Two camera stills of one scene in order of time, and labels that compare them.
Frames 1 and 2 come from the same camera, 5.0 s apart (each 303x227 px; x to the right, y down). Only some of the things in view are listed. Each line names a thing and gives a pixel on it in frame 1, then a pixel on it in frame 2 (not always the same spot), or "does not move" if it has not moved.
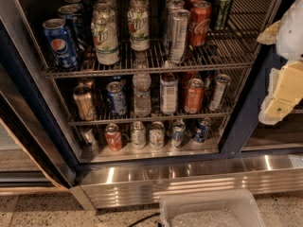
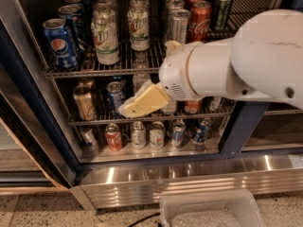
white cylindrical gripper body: [293, 32] → [172, 72]
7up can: [105, 37] does not move
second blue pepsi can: [72, 18] does not move
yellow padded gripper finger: [270, 36] → [171, 46]
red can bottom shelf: [113, 137] does not move
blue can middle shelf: [116, 97] does not move
